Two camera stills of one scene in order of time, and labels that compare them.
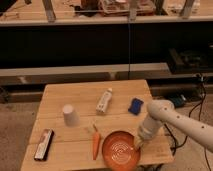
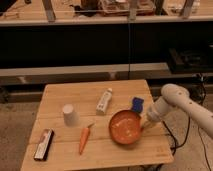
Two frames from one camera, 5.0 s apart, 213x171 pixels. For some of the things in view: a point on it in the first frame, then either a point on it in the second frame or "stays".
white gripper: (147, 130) -> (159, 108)
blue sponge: (136, 105) stays
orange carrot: (95, 143) -> (85, 132)
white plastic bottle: (104, 100) stays
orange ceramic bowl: (120, 151) -> (125, 126)
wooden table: (74, 119) stays
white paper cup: (71, 117) stays
